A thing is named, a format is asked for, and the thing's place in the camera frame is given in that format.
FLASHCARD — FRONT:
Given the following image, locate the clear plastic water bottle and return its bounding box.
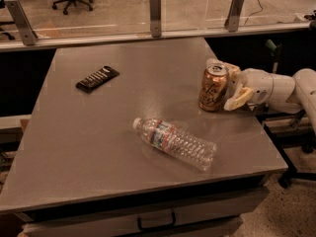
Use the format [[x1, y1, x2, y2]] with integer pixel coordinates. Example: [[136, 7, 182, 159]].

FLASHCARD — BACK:
[[132, 118, 217, 171]]

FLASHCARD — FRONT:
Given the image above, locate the orange soda can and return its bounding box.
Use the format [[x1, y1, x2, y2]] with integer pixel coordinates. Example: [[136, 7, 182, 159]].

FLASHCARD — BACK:
[[198, 62, 229, 112]]

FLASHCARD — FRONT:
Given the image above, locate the left metal glass bracket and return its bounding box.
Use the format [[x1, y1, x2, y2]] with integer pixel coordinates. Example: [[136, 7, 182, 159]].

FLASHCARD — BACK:
[[5, 0, 38, 45]]

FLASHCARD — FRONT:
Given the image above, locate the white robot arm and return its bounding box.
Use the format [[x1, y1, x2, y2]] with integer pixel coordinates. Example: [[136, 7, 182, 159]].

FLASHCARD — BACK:
[[206, 58, 316, 132]]

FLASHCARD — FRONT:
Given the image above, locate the right metal glass bracket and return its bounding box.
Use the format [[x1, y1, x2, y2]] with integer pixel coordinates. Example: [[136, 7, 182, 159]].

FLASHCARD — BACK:
[[224, 0, 245, 32]]

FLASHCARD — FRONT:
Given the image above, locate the grey drawer with black handle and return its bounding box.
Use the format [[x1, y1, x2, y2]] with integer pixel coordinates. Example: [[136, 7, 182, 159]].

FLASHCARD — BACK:
[[21, 187, 269, 237]]

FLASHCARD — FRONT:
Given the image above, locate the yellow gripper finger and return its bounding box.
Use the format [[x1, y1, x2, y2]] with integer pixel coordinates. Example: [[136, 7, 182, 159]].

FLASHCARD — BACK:
[[224, 87, 254, 111], [206, 58, 241, 82]]

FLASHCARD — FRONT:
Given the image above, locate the metal glass bracket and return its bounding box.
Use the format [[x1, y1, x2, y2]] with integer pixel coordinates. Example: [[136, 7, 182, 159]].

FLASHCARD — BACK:
[[5, 0, 38, 45], [224, 0, 245, 32], [149, 0, 161, 38]]

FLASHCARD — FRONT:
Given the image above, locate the middle metal glass bracket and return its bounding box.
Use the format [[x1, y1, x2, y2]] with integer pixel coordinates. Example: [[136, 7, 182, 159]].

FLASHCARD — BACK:
[[149, 0, 161, 38]]

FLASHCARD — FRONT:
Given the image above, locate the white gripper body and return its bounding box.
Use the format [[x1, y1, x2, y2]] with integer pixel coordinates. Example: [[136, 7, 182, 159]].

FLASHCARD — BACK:
[[233, 68, 273, 104]]

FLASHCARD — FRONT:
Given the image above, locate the black snack bar wrapper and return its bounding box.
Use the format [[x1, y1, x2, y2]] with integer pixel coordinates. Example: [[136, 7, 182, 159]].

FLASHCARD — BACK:
[[76, 66, 119, 94]]

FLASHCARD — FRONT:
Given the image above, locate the glass barrier panel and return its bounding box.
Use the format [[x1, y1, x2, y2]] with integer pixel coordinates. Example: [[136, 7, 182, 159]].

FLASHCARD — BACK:
[[0, 0, 316, 42]]

